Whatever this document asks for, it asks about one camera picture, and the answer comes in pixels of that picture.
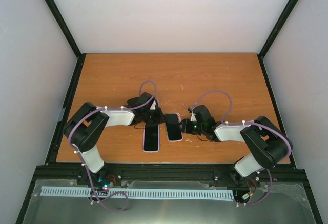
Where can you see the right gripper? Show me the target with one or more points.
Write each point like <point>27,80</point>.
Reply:
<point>185,127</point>

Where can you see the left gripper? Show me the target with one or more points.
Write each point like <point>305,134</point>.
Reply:
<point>160,118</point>

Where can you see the pink phone case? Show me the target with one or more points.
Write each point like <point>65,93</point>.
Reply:
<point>179,140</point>

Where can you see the green-edged phone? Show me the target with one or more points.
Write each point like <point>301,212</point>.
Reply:
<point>173,127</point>

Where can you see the purple phone case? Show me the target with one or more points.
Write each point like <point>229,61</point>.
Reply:
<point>159,139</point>

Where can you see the black phone case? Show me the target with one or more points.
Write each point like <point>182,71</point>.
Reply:
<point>133,102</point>

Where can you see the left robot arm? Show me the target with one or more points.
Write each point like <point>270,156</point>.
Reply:
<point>85,127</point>

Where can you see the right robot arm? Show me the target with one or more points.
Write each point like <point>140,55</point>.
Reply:
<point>266,143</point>

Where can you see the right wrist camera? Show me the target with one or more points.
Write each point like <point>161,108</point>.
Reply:
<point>193,117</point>

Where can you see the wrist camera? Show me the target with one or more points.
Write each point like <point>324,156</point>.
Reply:
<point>193,117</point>
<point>154,104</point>

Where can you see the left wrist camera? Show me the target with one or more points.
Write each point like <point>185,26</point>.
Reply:
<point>154,104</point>

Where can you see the light blue cable duct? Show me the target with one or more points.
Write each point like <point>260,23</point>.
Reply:
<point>146,194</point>

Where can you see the black aluminium frame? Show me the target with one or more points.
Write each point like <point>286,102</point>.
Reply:
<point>54,170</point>

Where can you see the metal base plate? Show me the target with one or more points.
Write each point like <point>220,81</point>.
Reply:
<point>286,203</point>

